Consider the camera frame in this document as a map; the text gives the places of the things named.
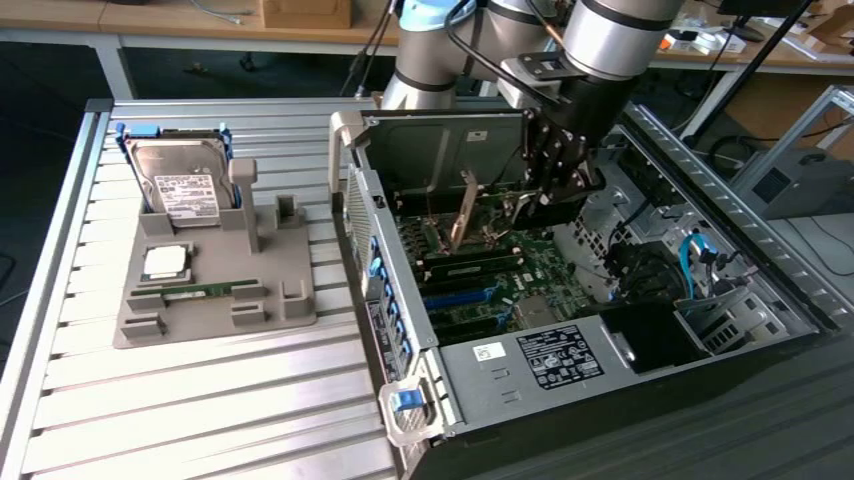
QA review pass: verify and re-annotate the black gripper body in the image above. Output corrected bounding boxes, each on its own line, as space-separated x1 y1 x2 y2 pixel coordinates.
545 74 641 145

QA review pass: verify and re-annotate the low-profile graphics card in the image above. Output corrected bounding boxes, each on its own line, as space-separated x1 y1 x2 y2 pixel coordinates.
448 168 580 252

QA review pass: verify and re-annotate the metal disk bay cage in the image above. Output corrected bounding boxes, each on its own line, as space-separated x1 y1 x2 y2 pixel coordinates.
553 149 669 251

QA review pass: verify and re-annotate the green motherboard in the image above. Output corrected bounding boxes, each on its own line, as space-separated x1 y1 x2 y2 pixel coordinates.
393 189 602 346

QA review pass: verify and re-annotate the wooden desk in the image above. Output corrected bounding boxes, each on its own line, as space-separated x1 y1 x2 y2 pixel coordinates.
646 0 854 146
0 0 402 101

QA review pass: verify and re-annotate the open black PC case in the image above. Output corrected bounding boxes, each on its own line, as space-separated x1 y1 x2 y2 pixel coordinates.
329 97 847 480

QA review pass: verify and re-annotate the CPU socket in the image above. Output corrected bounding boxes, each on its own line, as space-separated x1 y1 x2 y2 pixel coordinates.
426 212 500 251

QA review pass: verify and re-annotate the black RAM slot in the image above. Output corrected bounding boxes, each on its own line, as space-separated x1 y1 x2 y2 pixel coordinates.
408 248 522 267

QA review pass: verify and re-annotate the white flat box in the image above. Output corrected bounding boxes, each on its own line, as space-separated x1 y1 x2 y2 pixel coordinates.
691 30 748 55

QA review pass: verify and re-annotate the black tripod pole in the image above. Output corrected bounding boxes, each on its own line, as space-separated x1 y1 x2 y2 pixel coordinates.
680 0 820 146

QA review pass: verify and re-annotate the grey chipset heatsink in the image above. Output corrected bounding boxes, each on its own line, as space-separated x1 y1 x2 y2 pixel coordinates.
513 297 560 326

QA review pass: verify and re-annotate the blue expansion slot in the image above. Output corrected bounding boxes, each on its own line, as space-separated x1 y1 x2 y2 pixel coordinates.
424 285 504 310

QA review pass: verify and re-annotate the black monitor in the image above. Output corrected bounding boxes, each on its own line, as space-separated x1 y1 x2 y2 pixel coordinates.
717 0 803 44

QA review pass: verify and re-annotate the black expansion slot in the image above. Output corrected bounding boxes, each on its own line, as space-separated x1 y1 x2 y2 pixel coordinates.
430 314 509 335

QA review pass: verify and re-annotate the grey computer tower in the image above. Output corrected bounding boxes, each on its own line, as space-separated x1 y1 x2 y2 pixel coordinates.
731 147 854 221

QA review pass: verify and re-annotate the brown cardboard piece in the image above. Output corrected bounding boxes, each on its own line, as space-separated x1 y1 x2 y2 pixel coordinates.
804 4 854 61

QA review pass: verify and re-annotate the grey power supply unit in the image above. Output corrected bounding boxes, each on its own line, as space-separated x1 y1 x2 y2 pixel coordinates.
433 319 633 429

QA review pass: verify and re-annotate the cardboard box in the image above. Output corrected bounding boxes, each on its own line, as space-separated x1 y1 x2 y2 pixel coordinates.
260 0 354 30

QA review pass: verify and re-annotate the hard disk with blue carrier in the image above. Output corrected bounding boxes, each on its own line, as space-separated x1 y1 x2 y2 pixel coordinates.
114 122 244 229

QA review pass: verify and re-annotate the green RAM stick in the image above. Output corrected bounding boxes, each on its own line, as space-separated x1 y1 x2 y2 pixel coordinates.
131 281 260 301

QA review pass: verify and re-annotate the grey parts rack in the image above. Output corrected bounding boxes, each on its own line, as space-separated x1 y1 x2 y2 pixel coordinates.
113 157 320 350

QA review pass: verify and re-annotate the silver CPU chip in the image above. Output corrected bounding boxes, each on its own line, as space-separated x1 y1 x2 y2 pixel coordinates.
142 244 195 281

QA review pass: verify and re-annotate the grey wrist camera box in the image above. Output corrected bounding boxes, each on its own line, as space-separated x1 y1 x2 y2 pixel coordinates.
500 52 584 109

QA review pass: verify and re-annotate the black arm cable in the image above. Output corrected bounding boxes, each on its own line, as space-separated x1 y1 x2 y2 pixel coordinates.
338 0 576 109

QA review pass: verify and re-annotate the black power wire bundle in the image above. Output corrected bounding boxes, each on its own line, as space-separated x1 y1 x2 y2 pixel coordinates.
606 244 677 302

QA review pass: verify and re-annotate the blue SATA wire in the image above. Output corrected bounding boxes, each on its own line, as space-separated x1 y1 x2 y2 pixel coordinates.
677 232 720 301

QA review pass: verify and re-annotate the grey case handle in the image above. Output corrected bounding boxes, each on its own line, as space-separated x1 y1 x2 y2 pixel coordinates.
329 110 370 194
378 377 446 446

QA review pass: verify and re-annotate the aluminium profile frame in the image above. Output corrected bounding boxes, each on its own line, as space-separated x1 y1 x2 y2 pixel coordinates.
731 82 854 191

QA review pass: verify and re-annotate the metal disk bay bracket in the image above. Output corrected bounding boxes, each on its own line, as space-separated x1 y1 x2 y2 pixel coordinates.
673 289 789 351

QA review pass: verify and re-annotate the white cable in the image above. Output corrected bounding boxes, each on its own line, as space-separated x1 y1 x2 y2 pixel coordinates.
190 0 260 24

